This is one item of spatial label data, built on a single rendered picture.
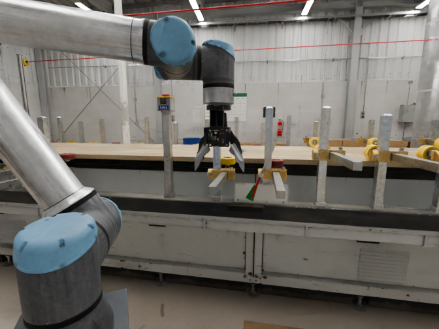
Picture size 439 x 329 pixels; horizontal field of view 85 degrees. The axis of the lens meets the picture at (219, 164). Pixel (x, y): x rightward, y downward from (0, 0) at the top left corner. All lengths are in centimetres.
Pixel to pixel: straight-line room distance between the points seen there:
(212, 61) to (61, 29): 33
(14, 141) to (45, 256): 31
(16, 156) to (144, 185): 95
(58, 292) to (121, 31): 52
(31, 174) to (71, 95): 983
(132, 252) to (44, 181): 121
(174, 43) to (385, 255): 155
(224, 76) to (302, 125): 779
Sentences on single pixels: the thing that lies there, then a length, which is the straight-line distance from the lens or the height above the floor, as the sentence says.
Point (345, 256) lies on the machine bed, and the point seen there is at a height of 32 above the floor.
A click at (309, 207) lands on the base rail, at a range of 122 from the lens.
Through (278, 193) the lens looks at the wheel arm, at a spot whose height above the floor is 85.
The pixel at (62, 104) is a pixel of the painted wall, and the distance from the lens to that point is 1078.
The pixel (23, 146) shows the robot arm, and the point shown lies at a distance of 76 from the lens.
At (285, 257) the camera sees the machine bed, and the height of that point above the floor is 28.
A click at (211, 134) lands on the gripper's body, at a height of 106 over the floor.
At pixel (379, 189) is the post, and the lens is 131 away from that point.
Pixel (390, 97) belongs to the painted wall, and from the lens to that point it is 932.
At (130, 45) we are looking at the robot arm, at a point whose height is 124.
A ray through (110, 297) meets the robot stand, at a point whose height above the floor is 60.
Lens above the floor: 109
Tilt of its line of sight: 9 degrees down
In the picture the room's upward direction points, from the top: straight up
